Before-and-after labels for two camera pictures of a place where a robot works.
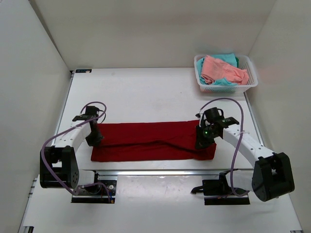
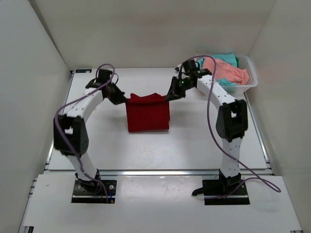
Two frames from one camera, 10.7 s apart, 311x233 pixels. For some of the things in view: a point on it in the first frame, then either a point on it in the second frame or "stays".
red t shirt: [172, 140] to [148, 113]
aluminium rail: [160, 172] stays
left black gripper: [95, 141] to [120, 98]
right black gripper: [200, 142] to [174, 92]
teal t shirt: [229, 58] stays
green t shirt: [237, 61] stays
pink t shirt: [214, 69] stays
